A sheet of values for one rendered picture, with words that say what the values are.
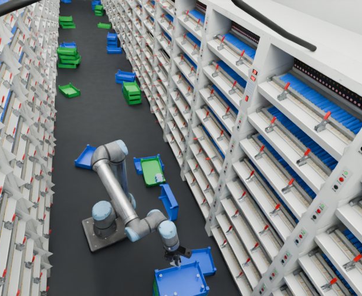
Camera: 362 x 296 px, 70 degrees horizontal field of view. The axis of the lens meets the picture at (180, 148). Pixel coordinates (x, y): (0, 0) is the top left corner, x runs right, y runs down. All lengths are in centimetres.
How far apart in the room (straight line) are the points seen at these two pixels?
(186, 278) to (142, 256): 54
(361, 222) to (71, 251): 199
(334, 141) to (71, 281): 195
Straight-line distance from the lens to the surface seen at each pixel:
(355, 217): 123
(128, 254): 234
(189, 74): 241
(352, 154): 114
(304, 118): 130
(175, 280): 190
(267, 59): 148
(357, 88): 111
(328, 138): 122
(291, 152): 139
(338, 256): 135
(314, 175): 131
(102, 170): 170
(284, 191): 144
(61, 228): 256
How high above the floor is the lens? 205
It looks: 39 degrees down
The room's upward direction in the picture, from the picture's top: 8 degrees clockwise
